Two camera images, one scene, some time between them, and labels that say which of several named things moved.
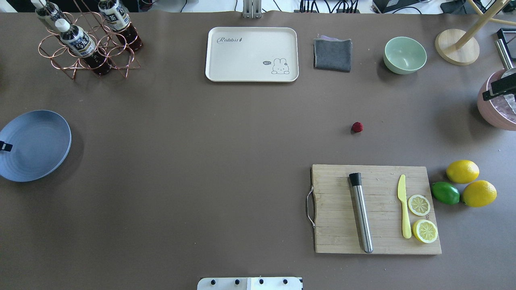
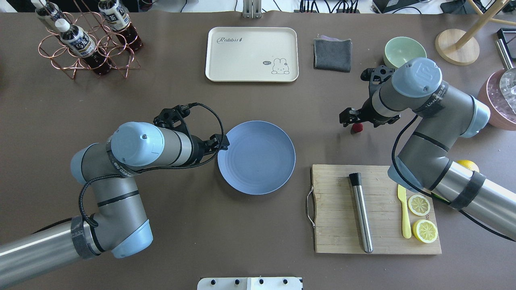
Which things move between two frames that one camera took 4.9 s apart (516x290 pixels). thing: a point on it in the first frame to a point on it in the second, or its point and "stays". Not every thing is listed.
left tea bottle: [48, 12] stays
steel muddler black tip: [356, 179] stays
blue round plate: [41, 140] to [260, 159]
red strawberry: [357, 127] stays
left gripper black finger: [5, 146] to [201, 148]
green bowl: [404, 55] stays
